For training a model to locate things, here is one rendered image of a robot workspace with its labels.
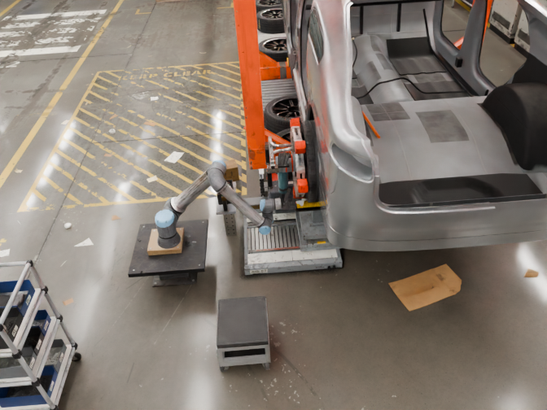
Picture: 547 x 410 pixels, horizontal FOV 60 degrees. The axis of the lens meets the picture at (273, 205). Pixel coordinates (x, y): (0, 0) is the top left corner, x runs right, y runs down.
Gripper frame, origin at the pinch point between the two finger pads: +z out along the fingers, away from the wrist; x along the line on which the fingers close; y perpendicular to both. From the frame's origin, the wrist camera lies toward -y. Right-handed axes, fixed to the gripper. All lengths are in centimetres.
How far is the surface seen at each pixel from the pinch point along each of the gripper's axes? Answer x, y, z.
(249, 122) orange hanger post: -19, -72, -41
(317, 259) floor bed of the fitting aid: -30, 49, 8
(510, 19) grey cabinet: -341, -303, 382
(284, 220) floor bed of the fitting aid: -79, 10, -15
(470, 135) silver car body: 18, -37, 130
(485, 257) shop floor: -32, 59, 152
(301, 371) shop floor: 34, 125, -16
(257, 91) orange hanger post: 1, -91, -32
